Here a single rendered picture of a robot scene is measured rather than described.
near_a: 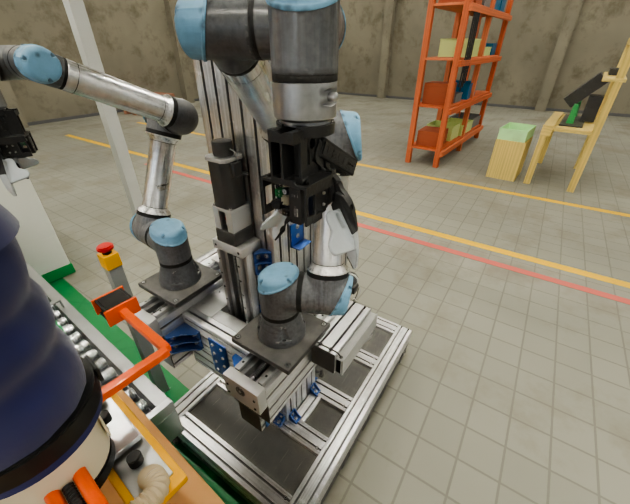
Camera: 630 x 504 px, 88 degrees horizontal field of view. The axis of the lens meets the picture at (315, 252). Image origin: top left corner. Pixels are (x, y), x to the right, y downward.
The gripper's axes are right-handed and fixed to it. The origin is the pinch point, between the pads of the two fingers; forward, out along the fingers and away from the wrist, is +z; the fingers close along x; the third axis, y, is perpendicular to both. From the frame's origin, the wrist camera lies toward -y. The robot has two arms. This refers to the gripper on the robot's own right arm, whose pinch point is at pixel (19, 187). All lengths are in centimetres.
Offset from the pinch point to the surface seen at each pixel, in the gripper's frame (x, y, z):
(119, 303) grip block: -29.8, 17.5, 25.9
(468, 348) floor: -19, 200, 149
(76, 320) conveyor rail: 53, -21, 86
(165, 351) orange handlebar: -51, 27, 28
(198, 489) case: -71, 26, 53
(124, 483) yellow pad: -70, 15, 39
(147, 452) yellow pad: -66, 19, 39
